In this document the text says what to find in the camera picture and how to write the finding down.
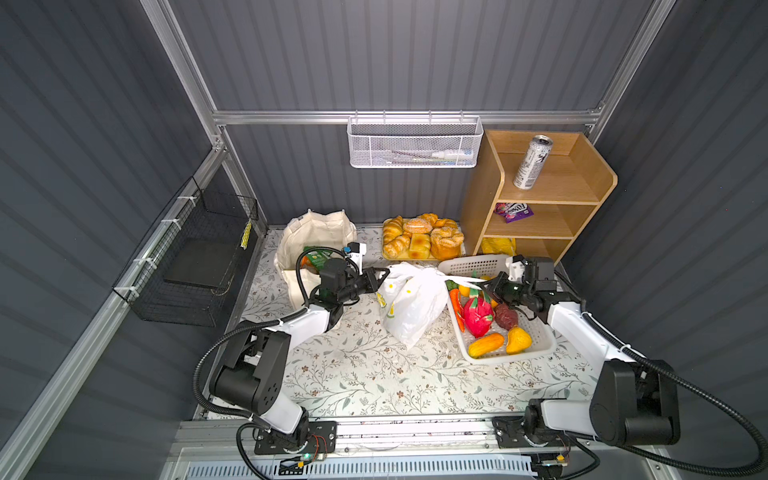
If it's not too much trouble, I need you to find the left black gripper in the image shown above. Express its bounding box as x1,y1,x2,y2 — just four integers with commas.
334,265,385,306

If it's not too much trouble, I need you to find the green candy bag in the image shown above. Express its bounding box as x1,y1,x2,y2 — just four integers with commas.
300,246,334,270

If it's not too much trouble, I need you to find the cream canvas tote bag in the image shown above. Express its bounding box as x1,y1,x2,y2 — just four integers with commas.
274,210,357,309

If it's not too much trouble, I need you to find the white plastic produce basket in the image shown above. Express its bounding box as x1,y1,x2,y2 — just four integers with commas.
438,255,557,365

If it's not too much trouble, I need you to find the white lemon-print plastic bag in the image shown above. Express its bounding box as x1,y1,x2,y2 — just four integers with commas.
376,262,481,349

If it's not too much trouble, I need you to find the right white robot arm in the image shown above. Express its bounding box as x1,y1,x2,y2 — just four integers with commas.
481,255,681,447

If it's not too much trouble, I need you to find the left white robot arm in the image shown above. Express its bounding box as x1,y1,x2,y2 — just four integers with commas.
193,251,389,444

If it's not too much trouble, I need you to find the dark red passion fruit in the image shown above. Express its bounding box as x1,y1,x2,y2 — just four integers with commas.
494,304,519,331

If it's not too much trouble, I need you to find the yellow pear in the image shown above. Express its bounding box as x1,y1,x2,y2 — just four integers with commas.
505,326,533,355

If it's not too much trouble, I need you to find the yellow snack bag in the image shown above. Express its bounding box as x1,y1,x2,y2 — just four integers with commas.
481,237,517,256

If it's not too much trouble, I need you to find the pink dragon fruit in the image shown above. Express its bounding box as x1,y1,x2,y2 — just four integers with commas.
462,288,494,338

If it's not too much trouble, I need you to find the yellow corn cob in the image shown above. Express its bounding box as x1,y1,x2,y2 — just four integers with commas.
467,333,505,359

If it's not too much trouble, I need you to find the purple snack packet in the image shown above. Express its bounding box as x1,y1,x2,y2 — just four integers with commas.
494,203,534,224

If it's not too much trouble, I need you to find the wooden shelf unit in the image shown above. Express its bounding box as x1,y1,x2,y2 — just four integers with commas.
459,130,618,262

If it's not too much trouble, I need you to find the right silver drink can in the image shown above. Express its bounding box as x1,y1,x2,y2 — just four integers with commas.
513,135,554,190

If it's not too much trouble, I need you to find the toothpaste tube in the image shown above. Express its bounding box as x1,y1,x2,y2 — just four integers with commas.
391,149,476,165

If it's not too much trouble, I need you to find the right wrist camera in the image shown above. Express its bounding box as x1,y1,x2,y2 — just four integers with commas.
505,255,527,283

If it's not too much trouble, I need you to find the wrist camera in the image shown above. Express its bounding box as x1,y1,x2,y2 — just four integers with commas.
343,242,367,273
505,255,527,283

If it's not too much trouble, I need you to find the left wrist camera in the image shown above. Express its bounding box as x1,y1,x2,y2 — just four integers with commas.
343,242,367,273

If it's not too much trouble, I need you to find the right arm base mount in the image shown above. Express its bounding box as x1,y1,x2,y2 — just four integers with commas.
491,399,571,449

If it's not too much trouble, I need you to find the white wire wall basket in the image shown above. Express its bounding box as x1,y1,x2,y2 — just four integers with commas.
346,113,484,169

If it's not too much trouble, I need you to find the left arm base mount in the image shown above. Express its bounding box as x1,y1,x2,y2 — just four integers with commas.
254,418,338,455

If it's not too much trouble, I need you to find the black wire wall basket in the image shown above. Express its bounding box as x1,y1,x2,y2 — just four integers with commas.
113,180,260,327

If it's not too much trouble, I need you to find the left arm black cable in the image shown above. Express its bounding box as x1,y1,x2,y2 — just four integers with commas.
191,245,361,421

